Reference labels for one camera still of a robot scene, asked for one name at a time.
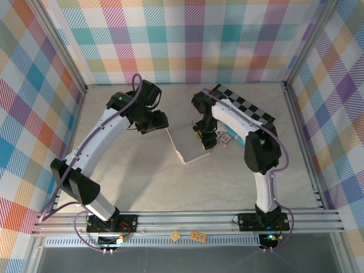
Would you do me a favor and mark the black connector board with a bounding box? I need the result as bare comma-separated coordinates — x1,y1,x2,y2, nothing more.
258,233,279,248
97,235,128,247

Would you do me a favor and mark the aluminium frame post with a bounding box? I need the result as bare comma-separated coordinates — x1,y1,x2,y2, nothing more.
283,0,341,92
27,0,88,94

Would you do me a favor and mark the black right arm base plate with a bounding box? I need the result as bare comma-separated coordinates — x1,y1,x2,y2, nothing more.
237,212,291,231

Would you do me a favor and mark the white slotted cable duct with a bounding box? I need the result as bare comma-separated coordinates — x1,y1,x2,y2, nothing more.
44,237,261,248

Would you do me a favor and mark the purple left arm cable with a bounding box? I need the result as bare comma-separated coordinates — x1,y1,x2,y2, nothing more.
38,73,143,253

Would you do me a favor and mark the teal marker pen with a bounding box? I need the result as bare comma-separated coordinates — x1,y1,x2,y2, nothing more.
226,125,247,146

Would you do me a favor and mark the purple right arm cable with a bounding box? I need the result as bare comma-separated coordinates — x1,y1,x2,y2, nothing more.
201,88,299,253

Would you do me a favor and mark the white paper box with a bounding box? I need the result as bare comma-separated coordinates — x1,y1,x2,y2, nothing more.
166,125,211,166

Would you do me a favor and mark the aluminium side rail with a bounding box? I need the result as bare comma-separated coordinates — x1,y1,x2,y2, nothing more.
283,82,326,211
51,88,88,213

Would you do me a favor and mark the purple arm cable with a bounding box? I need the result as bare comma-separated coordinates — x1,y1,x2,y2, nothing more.
201,88,299,253
38,73,143,253

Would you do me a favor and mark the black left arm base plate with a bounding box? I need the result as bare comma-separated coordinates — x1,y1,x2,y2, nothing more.
86,213,139,234

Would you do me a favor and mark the aluminium mounting rail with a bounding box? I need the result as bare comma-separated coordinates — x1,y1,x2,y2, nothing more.
30,208,347,237

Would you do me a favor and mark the black grey folding chessboard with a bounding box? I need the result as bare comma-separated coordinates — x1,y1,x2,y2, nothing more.
212,84,276,125

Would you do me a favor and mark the thin red wire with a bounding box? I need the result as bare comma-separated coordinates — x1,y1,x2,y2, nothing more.
119,221,134,237

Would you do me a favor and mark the playing card box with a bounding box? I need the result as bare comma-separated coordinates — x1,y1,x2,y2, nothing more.
215,130,231,147

